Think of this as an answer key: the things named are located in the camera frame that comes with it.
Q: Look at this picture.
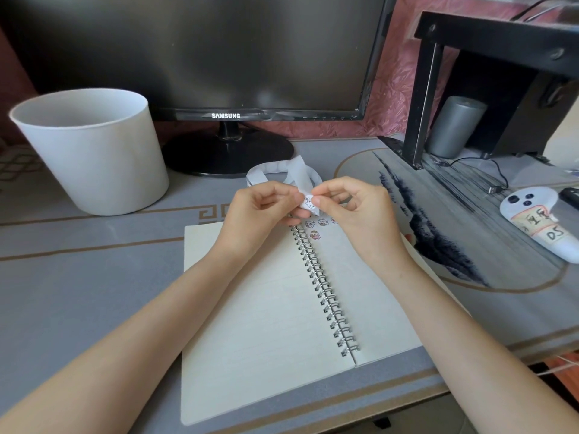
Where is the person's left hand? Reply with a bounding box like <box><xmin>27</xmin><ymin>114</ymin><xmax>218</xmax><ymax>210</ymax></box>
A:
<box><xmin>215</xmin><ymin>181</ymin><xmax>312</xmax><ymax>260</ymax></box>

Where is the thin white cable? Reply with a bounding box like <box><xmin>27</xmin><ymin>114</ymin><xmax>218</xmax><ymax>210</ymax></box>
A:
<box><xmin>538</xmin><ymin>354</ymin><xmax>579</xmax><ymax>378</ymax></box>

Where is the orange woven bag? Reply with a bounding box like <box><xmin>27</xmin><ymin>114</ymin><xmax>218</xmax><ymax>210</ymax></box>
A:
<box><xmin>538</xmin><ymin>361</ymin><xmax>579</xmax><ymax>417</ymax></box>

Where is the black wire frame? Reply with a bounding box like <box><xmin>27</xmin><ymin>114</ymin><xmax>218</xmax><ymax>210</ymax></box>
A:
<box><xmin>508</xmin><ymin>0</ymin><xmax>575</xmax><ymax>22</ymax></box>

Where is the person's right hand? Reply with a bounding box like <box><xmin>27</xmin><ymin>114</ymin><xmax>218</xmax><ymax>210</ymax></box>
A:
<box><xmin>312</xmin><ymin>175</ymin><xmax>417</xmax><ymax>269</ymax></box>

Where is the white sticker strip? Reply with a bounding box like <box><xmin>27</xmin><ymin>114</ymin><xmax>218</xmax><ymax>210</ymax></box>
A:
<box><xmin>245</xmin><ymin>156</ymin><xmax>324</xmax><ymax>212</ymax></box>

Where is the grey patterned desk mat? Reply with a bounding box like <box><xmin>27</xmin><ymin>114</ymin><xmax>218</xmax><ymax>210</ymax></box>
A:
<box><xmin>0</xmin><ymin>136</ymin><xmax>579</xmax><ymax>434</ymax></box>

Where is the black shelf frame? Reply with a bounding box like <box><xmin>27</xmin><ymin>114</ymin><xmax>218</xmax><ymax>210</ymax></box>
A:
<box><xmin>378</xmin><ymin>11</ymin><xmax>579</xmax><ymax>170</ymax></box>

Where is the white labelled VR controller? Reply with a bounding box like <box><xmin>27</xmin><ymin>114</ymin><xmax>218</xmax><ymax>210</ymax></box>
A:
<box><xmin>499</xmin><ymin>186</ymin><xmax>579</xmax><ymax>265</ymax></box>

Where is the person's right forearm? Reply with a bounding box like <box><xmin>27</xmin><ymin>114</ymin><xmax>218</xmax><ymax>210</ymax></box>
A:
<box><xmin>387</xmin><ymin>248</ymin><xmax>579</xmax><ymax>434</ymax></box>

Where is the black computer monitor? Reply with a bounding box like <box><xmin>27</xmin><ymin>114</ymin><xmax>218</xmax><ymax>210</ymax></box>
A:
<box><xmin>0</xmin><ymin>0</ymin><xmax>399</xmax><ymax>178</ymax></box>

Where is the grey cylindrical speaker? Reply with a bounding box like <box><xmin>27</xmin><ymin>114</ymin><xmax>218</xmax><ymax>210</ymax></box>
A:
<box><xmin>427</xmin><ymin>95</ymin><xmax>489</xmax><ymax>159</ymax></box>

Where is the white plastic waste bin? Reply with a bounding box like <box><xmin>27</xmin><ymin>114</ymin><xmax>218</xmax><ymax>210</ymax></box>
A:
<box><xmin>8</xmin><ymin>87</ymin><xmax>170</xmax><ymax>216</ymax></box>

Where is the person's left forearm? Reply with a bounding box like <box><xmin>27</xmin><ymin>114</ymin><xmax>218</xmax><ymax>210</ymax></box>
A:
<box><xmin>0</xmin><ymin>244</ymin><xmax>259</xmax><ymax>434</ymax></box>

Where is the black cable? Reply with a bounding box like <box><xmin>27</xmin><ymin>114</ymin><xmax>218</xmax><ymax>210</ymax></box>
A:
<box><xmin>436</xmin><ymin>157</ymin><xmax>510</xmax><ymax>195</ymax></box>

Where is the cream spiral notebook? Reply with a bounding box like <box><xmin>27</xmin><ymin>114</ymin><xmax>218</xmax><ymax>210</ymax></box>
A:
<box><xmin>180</xmin><ymin>217</ymin><xmax>471</xmax><ymax>427</ymax></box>

